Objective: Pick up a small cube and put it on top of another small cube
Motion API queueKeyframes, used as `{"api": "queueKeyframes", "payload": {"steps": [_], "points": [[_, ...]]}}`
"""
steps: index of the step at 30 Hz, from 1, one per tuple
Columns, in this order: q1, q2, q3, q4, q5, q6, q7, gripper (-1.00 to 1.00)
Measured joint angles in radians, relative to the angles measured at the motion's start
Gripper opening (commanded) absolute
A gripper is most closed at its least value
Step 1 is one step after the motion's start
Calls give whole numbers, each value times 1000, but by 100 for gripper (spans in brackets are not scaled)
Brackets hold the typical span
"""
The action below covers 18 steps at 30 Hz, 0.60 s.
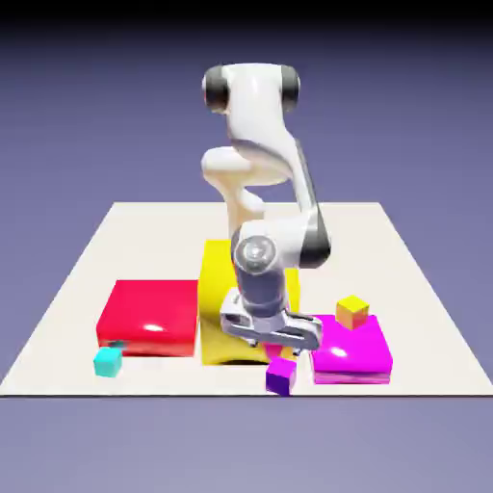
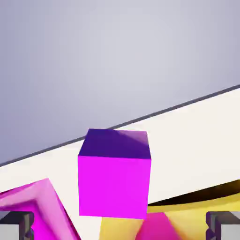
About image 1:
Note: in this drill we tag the small purple cube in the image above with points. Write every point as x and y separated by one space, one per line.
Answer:
280 375

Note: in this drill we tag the small cyan cube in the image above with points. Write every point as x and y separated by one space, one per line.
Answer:
108 361

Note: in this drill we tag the large magenta box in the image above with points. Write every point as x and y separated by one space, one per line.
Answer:
346 350

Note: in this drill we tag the large red box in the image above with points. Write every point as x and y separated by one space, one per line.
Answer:
150 316

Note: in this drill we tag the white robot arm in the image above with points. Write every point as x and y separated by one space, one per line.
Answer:
254 115

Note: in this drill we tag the small orange cube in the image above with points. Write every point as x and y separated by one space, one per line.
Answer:
352 311

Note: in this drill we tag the large yellow box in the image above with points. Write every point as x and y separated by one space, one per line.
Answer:
215 308

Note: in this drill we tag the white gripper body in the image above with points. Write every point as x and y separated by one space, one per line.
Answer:
269 327

